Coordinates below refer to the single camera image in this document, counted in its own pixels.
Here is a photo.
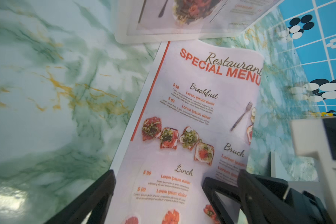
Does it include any restaurant menu sheet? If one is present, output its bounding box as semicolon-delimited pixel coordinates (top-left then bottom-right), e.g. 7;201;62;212
106;40;264;224
127;0;280;35

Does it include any white narrow rack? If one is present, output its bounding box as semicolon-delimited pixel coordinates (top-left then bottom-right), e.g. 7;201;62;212
114;0;282;44
270;152;292;181

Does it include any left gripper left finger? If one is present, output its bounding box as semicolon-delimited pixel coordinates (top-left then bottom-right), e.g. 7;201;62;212
46;170;116;224

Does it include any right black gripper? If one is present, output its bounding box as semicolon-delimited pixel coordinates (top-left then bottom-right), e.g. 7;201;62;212
202;175;333;224

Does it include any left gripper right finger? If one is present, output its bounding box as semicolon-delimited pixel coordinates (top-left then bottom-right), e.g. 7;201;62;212
237;170;309;224

